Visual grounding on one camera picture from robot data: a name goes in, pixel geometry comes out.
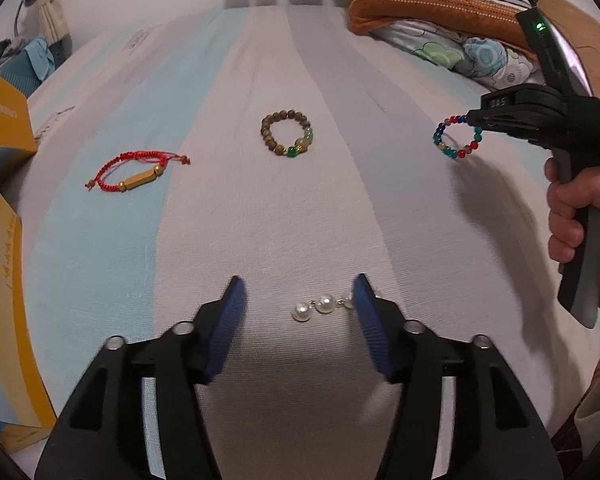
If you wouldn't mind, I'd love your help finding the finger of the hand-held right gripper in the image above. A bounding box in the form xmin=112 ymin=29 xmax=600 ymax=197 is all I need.
xmin=481 ymin=85 xmax=565 ymax=111
xmin=466 ymin=108 xmax=566 ymax=142

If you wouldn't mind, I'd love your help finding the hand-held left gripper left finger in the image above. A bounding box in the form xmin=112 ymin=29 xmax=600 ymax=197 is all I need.
xmin=34 ymin=275 xmax=248 ymax=480

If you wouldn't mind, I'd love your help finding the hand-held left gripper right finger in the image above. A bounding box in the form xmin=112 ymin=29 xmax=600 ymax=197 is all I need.
xmin=351 ymin=273 xmax=566 ymax=480

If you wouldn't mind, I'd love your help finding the white pearl chain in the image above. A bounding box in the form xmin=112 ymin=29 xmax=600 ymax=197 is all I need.
xmin=291 ymin=296 xmax=356 ymax=322

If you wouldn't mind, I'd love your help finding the multicoloured glass bead bracelet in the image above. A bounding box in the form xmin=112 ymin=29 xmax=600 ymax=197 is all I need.
xmin=433 ymin=114 xmax=484 ymax=161

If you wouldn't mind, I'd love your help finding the blue and yellow cardboard box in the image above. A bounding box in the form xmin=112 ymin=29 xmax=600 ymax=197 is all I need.
xmin=0 ymin=59 xmax=59 ymax=453

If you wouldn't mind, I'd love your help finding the person's right hand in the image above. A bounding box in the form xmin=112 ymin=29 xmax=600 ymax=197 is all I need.
xmin=545 ymin=157 xmax=600 ymax=313

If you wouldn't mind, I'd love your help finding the floral quilt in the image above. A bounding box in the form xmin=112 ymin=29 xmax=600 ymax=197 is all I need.
xmin=370 ymin=20 xmax=548 ymax=89

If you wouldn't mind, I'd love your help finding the wooden headboard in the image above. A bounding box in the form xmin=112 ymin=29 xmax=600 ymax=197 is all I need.
xmin=537 ymin=0 xmax=600 ymax=98

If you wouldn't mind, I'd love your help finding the striped orange pillow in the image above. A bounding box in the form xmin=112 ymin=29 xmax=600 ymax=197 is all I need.
xmin=347 ymin=0 xmax=536 ymax=46

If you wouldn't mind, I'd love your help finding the teal cloth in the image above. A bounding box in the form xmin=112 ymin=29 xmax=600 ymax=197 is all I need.
xmin=22 ymin=36 xmax=49 ymax=81

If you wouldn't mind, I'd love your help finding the blue suitcase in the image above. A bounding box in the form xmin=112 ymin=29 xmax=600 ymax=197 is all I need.
xmin=0 ymin=35 xmax=64 ymax=99

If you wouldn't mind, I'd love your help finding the narrow beige side curtain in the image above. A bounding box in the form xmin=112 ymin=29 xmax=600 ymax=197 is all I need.
xmin=37 ymin=2 xmax=73 ymax=49

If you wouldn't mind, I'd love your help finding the red string bracelet gold tube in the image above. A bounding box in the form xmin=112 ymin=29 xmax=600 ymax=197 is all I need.
xmin=85 ymin=150 xmax=191 ymax=194

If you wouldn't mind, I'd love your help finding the brown wooden bead bracelet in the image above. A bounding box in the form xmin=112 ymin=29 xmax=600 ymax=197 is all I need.
xmin=260 ymin=107 xmax=314 ymax=159

